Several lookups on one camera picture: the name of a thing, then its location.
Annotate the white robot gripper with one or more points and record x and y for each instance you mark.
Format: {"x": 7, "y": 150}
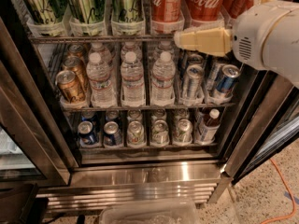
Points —
{"x": 251, "y": 32}

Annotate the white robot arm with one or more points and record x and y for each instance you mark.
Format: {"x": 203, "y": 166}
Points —
{"x": 265, "y": 37}

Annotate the front blue slim can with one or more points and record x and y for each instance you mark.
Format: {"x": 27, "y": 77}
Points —
{"x": 229, "y": 75}

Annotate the front silver slim can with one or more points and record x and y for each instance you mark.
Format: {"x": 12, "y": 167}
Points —
{"x": 192, "y": 80}

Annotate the open fridge door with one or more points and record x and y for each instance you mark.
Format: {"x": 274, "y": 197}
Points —
{"x": 272, "y": 126}

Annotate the right green drink can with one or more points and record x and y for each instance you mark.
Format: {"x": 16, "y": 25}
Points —
{"x": 127, "y": 16}

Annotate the green drink can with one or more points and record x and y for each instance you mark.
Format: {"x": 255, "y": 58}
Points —
{"x": 88, "y": 14}
{"x": 47, "y": 17}
{"x": 127, "y": 16}

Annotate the silver green can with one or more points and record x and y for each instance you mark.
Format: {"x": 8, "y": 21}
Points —
{"x": 159, "y": 133}
{"x": 183, "y": 132}
{"x": 135, "y": 134}

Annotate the middle green drink can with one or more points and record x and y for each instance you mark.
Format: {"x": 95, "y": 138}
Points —
{"x": 88, "y": 14}

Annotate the front silver green can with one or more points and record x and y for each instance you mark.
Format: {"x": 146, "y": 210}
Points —
{"x": 135, "y": 134}

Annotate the stainless steel fridge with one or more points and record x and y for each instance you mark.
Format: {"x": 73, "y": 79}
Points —
{"x": 77, "y": 179}

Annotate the back gold can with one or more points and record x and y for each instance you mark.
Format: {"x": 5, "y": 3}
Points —
{"x": 76, "y": 50}

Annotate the gold can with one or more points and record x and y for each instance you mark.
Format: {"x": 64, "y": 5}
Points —
{"x": 70, "y": 87}
{"x": 76, "y": 65}
{"x": 76, "y": 50}

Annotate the middle gold can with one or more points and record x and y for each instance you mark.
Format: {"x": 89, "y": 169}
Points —
{"x": 76, "y": 65}

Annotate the blue pepsi can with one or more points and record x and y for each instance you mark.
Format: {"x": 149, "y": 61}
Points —
{"x": 87, "y": 134}
{"x": 112, "y": 134}

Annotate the front gold can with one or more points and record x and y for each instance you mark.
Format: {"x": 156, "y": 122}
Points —
{"x": 70, "y": 87}

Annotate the left blue pepsi can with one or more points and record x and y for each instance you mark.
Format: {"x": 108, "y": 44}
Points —
{"x": 87, "y": 134}

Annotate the left green drink can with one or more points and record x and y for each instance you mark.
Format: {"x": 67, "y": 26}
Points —
{"x": 47, "y": 17}

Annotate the right front water bottle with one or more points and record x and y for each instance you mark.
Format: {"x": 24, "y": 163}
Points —
{"x": 162, "y": 80}

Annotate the water bottle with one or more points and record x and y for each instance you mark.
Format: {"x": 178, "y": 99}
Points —
{"x": 162, "y": 80}
{"x": 99, "y": 75}
{"x": 132, "y": 80}

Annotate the white capped drink bottle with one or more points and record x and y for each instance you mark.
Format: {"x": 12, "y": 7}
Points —
{"x": 208, "y": 127}

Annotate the middle front water bottle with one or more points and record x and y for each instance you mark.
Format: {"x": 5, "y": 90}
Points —
{"x": 132, "y": 80}

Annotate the left front water bottle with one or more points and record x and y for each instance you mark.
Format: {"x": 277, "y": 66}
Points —
{"x": 99, "y": 75}

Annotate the clear plastic bin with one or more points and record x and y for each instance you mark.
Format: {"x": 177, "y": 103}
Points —
{"x": 164, "y": 211}

